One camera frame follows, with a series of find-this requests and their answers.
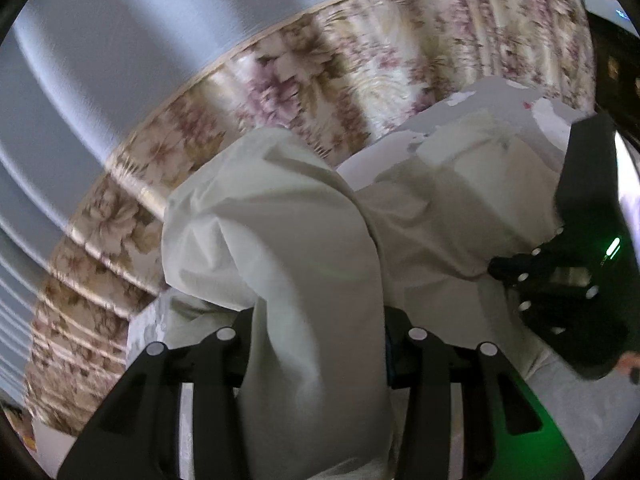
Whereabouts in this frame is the grey tree-print bedsheet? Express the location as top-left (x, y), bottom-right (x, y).
top-left (125, 77), bottom-right (640, 480)

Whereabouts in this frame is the white garment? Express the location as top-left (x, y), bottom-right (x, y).
top-left (160, 110), bottom-right (576, 480)

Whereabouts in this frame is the cardboard box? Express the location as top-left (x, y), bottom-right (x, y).
top-left (27, 416), bottom-right (78, 463)

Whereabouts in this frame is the dark furniture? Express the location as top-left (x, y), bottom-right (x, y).
top-left (582, 0), bottom-right (640, 136)

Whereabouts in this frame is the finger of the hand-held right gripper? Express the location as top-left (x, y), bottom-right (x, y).
top-left (515, 285), bottom-right (598, 343)
top-left (487, 227), bottom-right (568, 288)

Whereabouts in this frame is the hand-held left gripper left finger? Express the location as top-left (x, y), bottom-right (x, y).
top-left (56, 307), bottom-right (256, 480)

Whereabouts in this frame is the blue curtain with floral border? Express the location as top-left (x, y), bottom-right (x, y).
top-left (0, 0), bottom-right (598, 436)

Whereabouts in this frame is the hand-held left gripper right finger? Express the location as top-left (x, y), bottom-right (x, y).
top-left (385, 306), bottom-right (586, 480)

